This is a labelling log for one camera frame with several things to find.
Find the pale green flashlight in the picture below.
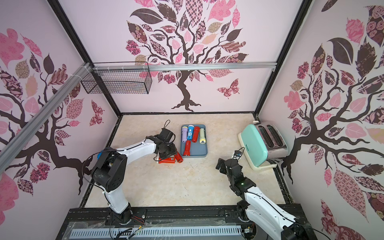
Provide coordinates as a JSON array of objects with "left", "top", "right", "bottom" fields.
[{"left": 199, "top": 128, "right": 207, "bottom": 144}]

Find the aluminium rail left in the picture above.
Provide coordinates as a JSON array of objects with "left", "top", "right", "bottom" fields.
[{"left": 1, "top": 63, "right": 92, "bottom": 173}]

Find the mint green toaster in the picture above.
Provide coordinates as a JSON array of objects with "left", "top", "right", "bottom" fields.
[{"left": 238, "top": 121, "right": 289, "bottom": 171}]

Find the blue flashlight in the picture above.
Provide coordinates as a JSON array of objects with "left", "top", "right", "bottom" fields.
[{"left": 187, "top": 125, "right": 195, "bottom": 141}]

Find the aluminium rail back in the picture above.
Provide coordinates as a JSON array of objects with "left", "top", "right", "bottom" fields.
[{"left": 93, "top": 62, "right": 277, "bottom": 72}]

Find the red flashlight white head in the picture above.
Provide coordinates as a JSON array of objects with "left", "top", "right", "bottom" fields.
[{"left": 158, "top": 158, "right": 176, "bottom": 164}]

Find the aluminium rail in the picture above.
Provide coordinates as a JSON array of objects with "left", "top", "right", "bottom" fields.
[
  {"left": 1, "top": 63, "right": 92, "bottom": 173},
  {"left": 93, "top": 62, "right": 277, "bottom": 72}
]

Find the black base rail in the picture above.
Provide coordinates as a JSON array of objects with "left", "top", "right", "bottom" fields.
[{"left": 57, "top": 204, "right": 310, "bottom": 240}]

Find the red flashlight front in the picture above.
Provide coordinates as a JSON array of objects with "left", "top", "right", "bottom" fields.
[{"left": 183, "top": 140, "right": 191, "bottom": 156}]

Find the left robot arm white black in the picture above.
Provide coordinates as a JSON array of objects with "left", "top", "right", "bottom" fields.
[{"left": 90, "top": 128, "right": 183, "bottom": 225}]

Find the white slotted cable duct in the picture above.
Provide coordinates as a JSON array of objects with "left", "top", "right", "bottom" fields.
[{"left": 67, "top": 226, "right": 242, "bottom": 240}]

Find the grey-blue storage tray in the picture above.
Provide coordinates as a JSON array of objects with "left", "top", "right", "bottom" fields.
[{"left": 178, "top": 124, "right": 208, "bottom": 158}]

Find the purple flashlight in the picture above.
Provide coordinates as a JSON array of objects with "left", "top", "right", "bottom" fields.
[{"left": 181, "top": 126, "right": 188, "bottom": 143}]

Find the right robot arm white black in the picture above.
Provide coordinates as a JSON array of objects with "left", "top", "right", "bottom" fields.
[{"left": 216, "top": 158, "right": 316, "bottom": 240}]

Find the black wire basket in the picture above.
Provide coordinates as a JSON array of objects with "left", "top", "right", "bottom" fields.
[{"left": 81, "top": 62, "right": 153, "bottom": 95}]

